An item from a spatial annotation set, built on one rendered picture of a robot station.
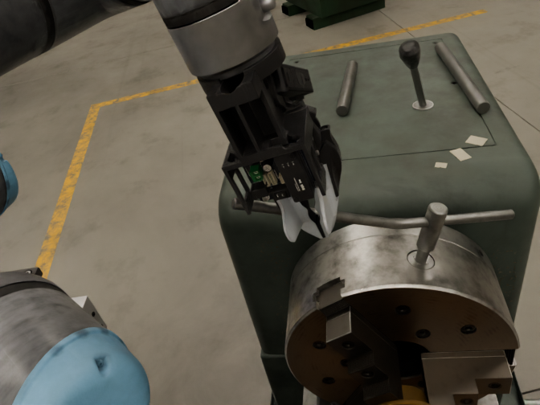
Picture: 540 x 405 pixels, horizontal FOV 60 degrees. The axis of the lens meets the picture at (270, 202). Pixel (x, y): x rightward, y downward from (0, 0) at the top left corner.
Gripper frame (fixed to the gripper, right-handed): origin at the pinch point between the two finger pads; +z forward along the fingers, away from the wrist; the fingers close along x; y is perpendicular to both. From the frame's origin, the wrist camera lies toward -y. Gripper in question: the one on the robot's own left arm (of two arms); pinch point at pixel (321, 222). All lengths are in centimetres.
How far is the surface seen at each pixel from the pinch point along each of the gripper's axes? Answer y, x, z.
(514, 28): -391, 115, 162
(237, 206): 1.2, -6.9, -5.7
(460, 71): -48, 22, 12
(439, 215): -4.2, 11.7, 6.5
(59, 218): -177, -214, 92
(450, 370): 1.9, 8.3, 27.5
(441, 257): -6.3, 10.8, 15.4
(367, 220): -2.6, 4.3, 3.4
